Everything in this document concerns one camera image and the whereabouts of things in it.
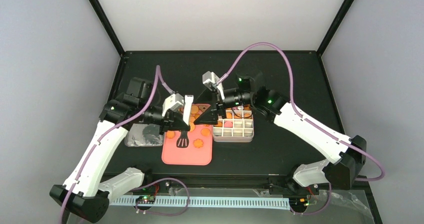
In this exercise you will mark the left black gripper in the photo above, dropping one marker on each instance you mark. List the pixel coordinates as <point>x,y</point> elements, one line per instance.
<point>173,119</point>

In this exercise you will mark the light blue slotted cable duct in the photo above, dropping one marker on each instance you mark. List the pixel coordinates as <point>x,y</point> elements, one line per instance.
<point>218,202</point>

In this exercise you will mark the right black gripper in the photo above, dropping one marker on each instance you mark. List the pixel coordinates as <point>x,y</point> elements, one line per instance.
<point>216,102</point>

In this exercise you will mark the beige compartment box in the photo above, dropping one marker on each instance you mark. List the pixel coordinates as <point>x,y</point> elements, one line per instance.
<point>243,125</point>

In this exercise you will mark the orange swirl cookie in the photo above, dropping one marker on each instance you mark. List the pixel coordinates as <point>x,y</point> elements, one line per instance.
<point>198,143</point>

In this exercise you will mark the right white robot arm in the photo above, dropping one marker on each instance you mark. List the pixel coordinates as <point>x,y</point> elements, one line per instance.
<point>344,156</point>

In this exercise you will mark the pink round cookie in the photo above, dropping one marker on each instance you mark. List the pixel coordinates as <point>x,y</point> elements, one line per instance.
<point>228,124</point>

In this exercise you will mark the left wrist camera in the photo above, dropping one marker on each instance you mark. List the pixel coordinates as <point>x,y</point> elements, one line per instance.
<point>173,102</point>

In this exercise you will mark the pink cookie tray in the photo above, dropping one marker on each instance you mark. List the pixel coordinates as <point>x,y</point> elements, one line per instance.
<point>172,155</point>

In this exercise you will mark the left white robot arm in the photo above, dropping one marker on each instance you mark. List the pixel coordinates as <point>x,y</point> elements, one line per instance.
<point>83,193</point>

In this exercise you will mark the metal tongs white handle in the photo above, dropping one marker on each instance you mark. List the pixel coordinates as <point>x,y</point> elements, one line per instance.
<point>183,141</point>

